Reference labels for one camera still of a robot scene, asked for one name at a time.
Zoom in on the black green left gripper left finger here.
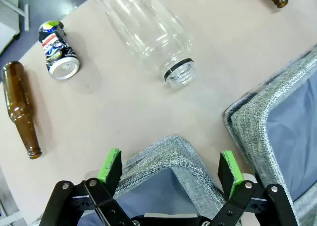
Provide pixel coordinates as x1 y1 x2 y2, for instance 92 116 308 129
41 148 134 226

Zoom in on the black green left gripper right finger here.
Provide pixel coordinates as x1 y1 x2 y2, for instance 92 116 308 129
209 150 298 226

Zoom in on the grey fabric basket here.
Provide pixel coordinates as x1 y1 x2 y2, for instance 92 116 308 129
224 44 317 226
32 134 251 226

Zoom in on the clear plastic bottle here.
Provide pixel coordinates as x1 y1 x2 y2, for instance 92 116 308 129
87 0 196 90

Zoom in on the white furniture piece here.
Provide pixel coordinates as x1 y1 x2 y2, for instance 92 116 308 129
0 0 30 56

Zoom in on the crushed printed aluminium can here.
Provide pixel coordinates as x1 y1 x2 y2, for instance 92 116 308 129
38 20 81 81

